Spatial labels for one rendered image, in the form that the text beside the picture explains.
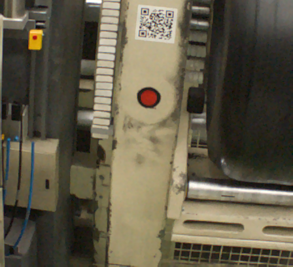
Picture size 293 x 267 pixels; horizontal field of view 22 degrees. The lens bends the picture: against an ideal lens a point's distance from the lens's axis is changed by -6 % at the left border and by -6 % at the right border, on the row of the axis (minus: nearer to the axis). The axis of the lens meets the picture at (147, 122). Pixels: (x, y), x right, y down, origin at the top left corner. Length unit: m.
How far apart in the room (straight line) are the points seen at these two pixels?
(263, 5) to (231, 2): 0.07
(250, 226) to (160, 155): 0.24
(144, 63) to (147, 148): 0.19
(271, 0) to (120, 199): 0.61
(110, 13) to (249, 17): 0.31
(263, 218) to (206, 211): 0.12
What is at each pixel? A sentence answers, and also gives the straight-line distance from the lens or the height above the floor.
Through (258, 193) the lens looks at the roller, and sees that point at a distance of 1.61.
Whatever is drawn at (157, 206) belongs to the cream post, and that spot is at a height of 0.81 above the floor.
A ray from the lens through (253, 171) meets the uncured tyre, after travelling 1.49.
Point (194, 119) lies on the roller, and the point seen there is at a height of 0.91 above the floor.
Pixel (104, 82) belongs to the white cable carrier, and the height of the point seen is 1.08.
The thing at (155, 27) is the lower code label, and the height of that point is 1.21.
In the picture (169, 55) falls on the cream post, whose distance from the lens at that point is 1.54.
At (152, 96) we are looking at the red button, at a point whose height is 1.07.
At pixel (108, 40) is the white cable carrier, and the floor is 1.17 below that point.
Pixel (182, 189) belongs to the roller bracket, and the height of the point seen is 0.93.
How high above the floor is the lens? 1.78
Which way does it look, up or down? 29 degrees down
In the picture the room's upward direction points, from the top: 6 degrees clockwise
